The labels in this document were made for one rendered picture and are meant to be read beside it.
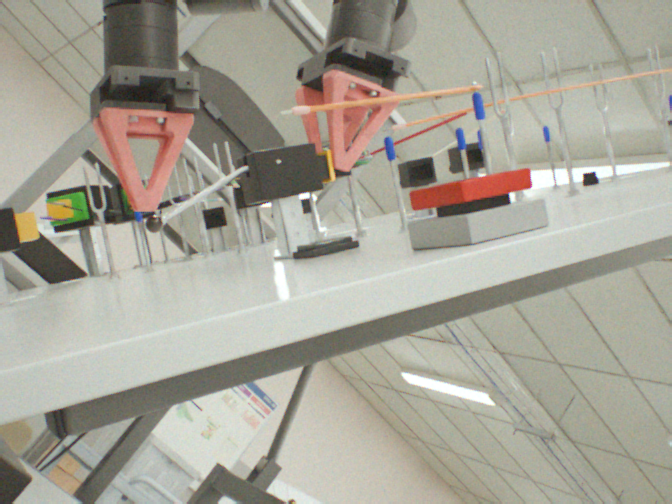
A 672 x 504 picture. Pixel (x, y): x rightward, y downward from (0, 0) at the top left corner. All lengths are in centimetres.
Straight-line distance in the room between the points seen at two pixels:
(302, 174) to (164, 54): 14
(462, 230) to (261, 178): 26
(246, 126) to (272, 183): 112
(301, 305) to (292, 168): 34
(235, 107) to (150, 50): 114
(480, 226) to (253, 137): 138
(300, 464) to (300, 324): 954
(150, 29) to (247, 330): 36
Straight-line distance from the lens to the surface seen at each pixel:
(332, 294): 33
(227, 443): 929
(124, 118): 62
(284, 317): 32
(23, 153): 826
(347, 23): 71
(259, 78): 211
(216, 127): 174
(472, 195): 42
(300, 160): 66
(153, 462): 459
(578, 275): 62
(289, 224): 66
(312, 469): 998
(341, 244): 60
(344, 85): 67
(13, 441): 164
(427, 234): 45
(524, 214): 44
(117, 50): 64
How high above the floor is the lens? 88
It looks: 21 degrees up
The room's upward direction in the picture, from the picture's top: 38 degrees clockwise
